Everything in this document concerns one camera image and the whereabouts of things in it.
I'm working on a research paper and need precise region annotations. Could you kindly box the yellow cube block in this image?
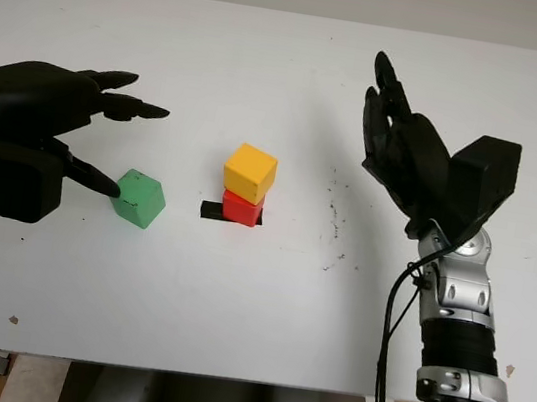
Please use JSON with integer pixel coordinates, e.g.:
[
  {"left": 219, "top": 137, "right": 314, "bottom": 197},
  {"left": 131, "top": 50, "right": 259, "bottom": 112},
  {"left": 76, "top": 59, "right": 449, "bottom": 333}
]
[{"left": 218, "top": 139, "right": 281, "bottom": 209}]

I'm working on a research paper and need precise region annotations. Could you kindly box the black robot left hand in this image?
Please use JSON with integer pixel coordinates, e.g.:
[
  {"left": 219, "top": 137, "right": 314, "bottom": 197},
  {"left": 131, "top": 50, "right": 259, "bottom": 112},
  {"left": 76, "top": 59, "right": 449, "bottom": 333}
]
[{"left": 0, "top": 52, "right": 177, "bottom": 206}]

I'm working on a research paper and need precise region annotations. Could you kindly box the green cube block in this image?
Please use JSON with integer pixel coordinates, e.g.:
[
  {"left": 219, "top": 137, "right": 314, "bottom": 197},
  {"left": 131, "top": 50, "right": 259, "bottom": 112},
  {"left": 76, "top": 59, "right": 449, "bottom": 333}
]
[{"left": 109, "top": 165, "right": 171, "bottom": 233}]

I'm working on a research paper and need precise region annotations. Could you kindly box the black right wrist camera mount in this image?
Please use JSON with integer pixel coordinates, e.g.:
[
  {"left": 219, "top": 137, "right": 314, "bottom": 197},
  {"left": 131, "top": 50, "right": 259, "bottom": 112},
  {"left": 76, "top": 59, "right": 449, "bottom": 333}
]
[{"left": 437, "top": 131, "right": 525, "bottom": 249}]

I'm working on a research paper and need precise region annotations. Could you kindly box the red cube block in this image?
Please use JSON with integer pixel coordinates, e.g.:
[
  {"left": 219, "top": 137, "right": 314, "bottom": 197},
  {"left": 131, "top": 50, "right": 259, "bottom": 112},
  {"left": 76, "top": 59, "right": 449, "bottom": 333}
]
[{"left": 218, "top": 187, "right": 267, "bottom": 230}]

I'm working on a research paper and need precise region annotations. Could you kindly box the black tape strip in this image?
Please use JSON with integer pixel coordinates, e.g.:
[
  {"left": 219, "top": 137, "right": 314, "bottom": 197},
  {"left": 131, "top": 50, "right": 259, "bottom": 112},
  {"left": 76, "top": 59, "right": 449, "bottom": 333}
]
[{"left": 198, "top": 199, "right": 267, "bottom": 229}]

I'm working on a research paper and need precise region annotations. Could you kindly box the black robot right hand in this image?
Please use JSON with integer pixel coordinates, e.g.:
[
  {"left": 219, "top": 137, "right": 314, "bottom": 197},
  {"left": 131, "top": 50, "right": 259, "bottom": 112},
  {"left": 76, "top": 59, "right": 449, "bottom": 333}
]
[{"left": 343, "top": 48, "right": 476, "bottom": 244}]

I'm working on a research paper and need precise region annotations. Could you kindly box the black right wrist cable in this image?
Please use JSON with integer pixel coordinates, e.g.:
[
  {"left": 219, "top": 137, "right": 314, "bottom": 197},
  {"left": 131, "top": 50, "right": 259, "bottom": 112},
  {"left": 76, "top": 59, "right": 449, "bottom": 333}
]
[{"left": 371, "top": 229, "right": 452, "bottom": 402}]

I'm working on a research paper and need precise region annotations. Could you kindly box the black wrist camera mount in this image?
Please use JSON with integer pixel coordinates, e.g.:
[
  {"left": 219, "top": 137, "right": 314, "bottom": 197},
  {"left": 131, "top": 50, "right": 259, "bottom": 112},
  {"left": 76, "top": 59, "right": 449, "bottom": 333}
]
[
  {"left": 437, "top": 131, "right": 525, "bottom": 249},
  {"left": 0, "top": 139, "right": 71, "bottom": 229}
]

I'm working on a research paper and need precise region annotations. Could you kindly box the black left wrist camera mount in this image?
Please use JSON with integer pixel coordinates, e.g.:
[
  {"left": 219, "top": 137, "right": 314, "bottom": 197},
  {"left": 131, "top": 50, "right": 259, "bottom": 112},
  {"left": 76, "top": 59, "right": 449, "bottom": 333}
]
[{"left": 0, "top": 139, "right": 71, "bottom": 229}]

